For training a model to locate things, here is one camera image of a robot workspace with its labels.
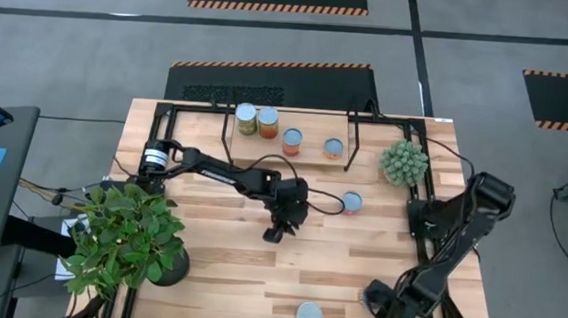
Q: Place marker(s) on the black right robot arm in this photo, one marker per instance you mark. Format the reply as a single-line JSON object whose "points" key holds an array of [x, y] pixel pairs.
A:
{"points": [[481, 203]]}

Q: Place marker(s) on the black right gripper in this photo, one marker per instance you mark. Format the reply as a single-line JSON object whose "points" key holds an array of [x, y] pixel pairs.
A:
{"points": [[404, 303]]}

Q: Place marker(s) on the wooden shelf black metal legs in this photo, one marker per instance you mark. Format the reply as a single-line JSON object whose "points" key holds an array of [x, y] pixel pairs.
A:
{"points": [[311, 131]]}

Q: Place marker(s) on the leafy plant in black pot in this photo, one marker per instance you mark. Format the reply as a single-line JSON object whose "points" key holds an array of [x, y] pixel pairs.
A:
{"points": [[123, 238]]}

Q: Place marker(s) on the black equipment stand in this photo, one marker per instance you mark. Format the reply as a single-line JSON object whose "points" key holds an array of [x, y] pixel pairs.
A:
{"points": [[33, 236]]}

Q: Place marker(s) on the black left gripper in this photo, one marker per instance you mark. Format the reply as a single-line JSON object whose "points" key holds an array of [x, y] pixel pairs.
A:
{"points": [[288, 202]]}

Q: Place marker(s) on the white paper sheet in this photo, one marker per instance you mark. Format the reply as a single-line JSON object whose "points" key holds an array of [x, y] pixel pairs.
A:
{"points": [[59, 274]]}

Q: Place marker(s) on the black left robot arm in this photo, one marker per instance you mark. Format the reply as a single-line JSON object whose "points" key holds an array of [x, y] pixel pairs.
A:
{"points": [[218, 174]]}

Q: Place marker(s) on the orange green beans can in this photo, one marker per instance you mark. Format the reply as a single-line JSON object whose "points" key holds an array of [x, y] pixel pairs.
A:
{"points": [[268, 117]]}

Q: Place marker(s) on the pink red label can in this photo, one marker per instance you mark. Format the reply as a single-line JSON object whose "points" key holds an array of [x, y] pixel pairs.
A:
{"points": [[352, 202]]}

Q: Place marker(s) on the orange pink white can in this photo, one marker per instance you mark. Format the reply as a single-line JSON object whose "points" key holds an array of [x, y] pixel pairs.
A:
{"points": [[292, 137]]}

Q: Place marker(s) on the blue label vegetable can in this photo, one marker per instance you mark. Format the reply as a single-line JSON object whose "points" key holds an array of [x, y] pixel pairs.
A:
{"points": [[309, 316]]}

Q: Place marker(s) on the succulent in grey pot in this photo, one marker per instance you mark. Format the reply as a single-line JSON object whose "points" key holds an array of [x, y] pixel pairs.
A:
{"points": [[404, 162]]}

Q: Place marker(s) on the green pears can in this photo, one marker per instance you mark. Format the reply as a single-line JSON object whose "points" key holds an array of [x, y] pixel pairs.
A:
{"points": [[246, 113]]}

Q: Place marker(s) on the orange label can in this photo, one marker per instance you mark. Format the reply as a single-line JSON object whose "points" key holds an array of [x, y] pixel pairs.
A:
{"points": [[333, 146]]}

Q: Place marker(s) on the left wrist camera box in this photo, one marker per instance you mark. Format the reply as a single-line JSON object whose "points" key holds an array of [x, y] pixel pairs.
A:
{"points": [[273, 235]]}

